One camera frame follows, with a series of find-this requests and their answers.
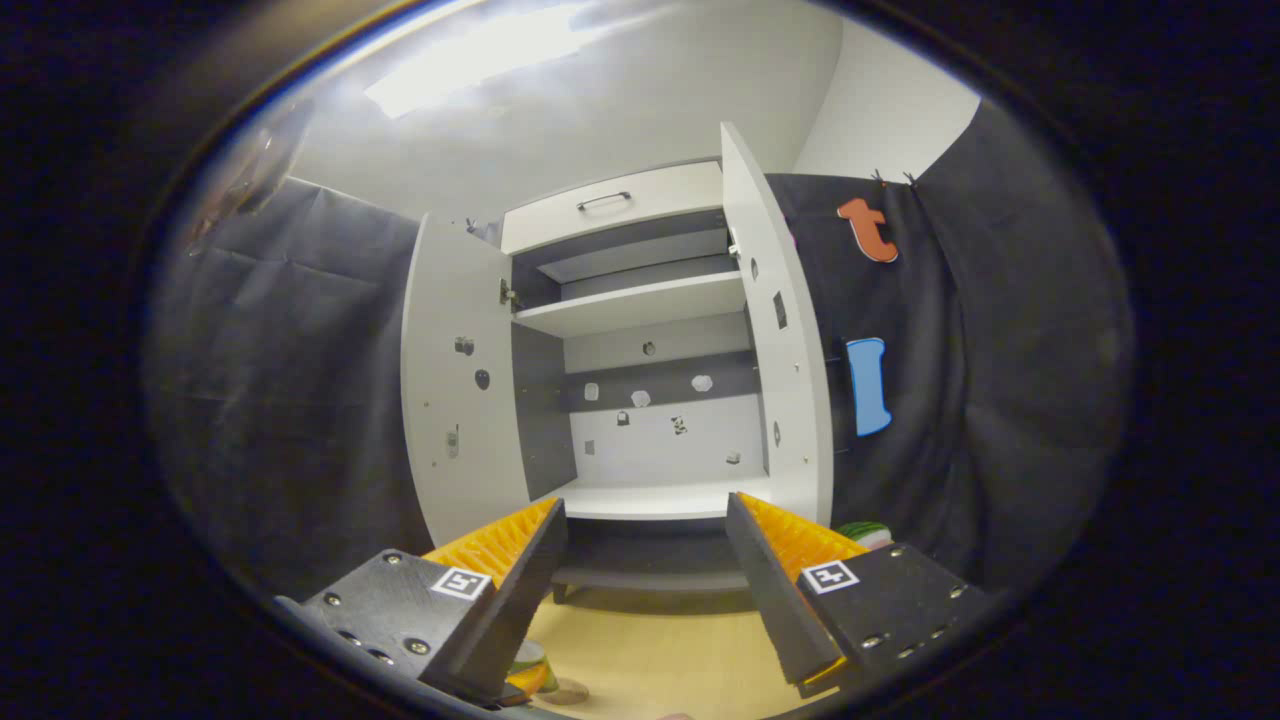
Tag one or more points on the metal door hinge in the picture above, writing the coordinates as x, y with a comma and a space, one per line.
508, 293
734, 245

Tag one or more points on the watermelon slice toy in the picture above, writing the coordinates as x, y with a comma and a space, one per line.
865, 533

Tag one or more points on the black backdrop cloth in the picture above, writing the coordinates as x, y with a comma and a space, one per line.
1000, 400

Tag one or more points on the white cabinet drawer front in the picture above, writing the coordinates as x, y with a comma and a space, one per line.
660, 200

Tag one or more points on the white cabinet shelf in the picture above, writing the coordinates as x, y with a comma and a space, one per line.
640, 305

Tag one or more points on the ceiling light panel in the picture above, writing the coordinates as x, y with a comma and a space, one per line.
470, 65

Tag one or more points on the white grey cabinet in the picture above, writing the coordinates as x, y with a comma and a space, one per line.
650, 450

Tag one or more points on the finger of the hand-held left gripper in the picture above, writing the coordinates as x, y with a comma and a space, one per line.
528, 682

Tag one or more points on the white cabinet door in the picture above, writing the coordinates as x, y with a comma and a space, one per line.
460, 400
790, 400

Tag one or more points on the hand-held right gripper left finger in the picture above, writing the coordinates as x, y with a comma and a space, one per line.
520, 590

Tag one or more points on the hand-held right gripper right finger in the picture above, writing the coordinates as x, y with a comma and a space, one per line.
770, 590

